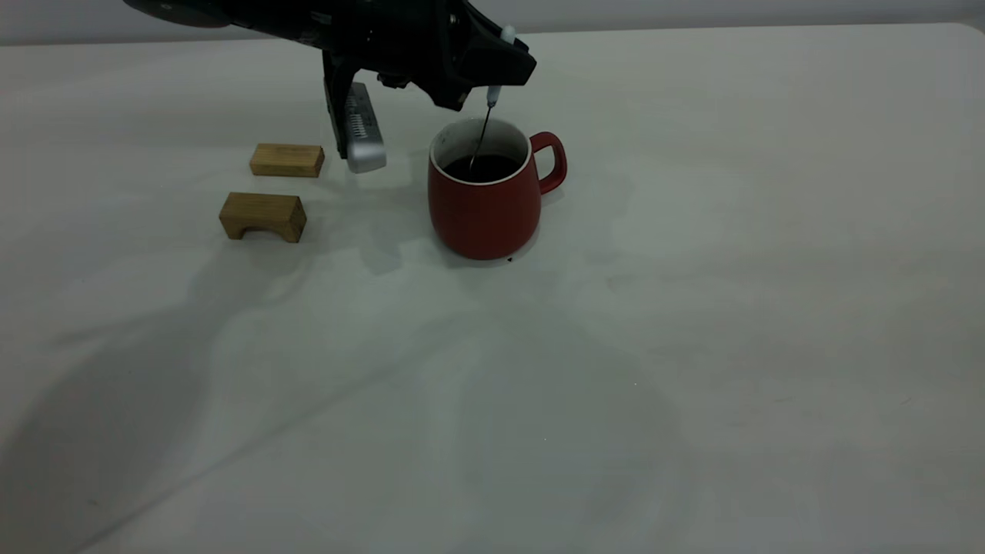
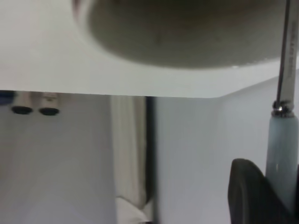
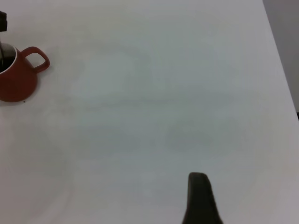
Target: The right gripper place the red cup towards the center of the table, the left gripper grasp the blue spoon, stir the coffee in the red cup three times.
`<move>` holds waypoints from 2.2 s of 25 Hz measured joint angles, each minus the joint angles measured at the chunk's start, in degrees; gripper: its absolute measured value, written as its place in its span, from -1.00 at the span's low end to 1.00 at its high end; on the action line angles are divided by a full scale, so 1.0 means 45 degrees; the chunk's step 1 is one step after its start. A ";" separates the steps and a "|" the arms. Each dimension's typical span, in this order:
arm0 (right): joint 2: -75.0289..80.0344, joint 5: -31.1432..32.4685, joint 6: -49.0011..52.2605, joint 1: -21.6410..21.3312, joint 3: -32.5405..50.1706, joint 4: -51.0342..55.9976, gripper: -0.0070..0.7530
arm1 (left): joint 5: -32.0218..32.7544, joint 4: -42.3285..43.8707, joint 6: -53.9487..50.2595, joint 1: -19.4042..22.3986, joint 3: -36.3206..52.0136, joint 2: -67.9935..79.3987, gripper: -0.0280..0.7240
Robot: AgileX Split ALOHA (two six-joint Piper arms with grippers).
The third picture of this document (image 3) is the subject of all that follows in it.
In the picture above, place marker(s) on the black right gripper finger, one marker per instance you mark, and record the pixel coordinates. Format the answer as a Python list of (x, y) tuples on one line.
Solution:
[(201, 203)]

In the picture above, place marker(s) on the red ceramic cup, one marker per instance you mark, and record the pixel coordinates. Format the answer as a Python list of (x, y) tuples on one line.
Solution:
[(16, 81)]

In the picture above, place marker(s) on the dark coffee liquid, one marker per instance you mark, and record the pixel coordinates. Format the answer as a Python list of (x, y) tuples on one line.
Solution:
[(7, 64)]

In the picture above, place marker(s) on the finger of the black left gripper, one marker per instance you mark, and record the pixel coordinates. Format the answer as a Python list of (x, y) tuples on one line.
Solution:
[(2, 22)]

